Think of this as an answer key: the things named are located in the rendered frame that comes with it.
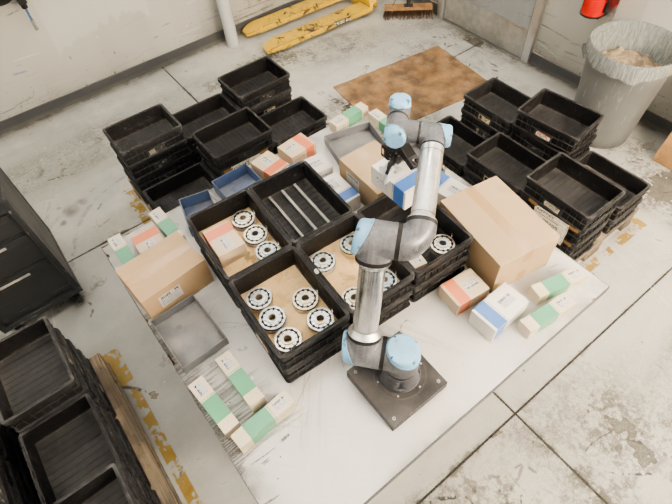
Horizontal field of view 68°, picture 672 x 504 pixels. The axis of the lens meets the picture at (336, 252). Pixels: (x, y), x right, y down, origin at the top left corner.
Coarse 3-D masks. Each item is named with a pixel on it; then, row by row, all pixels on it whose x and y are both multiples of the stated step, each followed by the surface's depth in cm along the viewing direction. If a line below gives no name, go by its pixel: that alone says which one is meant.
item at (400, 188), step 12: (372, 168) 194; (396, 168) 192; (408, 168) 192; (372, 180) 199; (396, 180) 188; (408, 180) 188; (384, 192) 196; (396, 192) 188; (408, 192) 184; (408, 204) 190
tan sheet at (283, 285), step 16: (288, 272) 202; (272, 288) 198; (288, 288) 197; (288, 304) 193; (320, 304) 192; (288, 320) 189; (304, 320) 188; (320, 320) 188; (336, 320) 188; (272, 336) 185; (304, 336) 184
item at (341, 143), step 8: (352, 128) 269; (360, 128) 271; (368, 128) 273; (328, 136) 266; (336, 136) 268; (344, 136) 271; (352, 136) 270; (360, 136) 270; (368, 136) 270; (376, 136) 267; (328, 144) 262; (336, 144) 267; (344, 144) 267; (352, 144) 266; (360, 144) 266; (336, 152) 263; (344, 152) 263; (336, 160) 258
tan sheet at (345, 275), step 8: (352, 232) 213; (328, 248) 209; (336, 248) 208; (336, 256) 206; (344, 256) 206; (336, 264) 203; (344, 264) 203; (352, 264) 203; (336, 272) 201; (344, 272) 201; (352, 272) 201; (328, 280) 199; (336, 280) 199; (344, 280) 198; (352, 280) 198; (336, 288) 196; (344, 288) 196
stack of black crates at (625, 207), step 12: (588, 156) 302; (600, 156) 298; (600, 168) 303; (612, 168) 296; (612, 180) 300; (624, 180) 294; (636, 180) 287; (636, 192) 291; (624, 204) 288; (636, 204) 289; (612, 216) 280; (624, 216) 291; (612, 228) 292
